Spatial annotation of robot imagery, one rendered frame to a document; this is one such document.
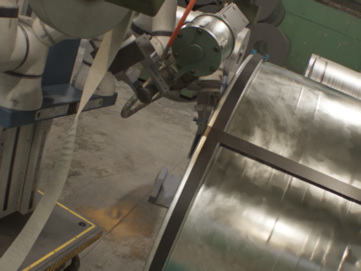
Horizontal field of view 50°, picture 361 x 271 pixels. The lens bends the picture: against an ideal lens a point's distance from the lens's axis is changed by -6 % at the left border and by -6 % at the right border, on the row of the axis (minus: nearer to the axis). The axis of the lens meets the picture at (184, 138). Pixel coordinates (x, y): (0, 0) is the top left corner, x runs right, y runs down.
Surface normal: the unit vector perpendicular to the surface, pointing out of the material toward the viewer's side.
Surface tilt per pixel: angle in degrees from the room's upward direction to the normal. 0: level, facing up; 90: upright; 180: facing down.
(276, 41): 90
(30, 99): 71
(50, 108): 90
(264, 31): 90
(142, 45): 51
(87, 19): 90
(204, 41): 115
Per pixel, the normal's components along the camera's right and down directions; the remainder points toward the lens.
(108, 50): -0.63, 0.04
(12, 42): 0.96, 0.20
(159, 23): -0.33, 0.04
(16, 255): 0.83, 0.07
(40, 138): 0.87, 0.40
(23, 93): 0.61, 0.08
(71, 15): 0.71, 0.44
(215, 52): -0.44, 0.56
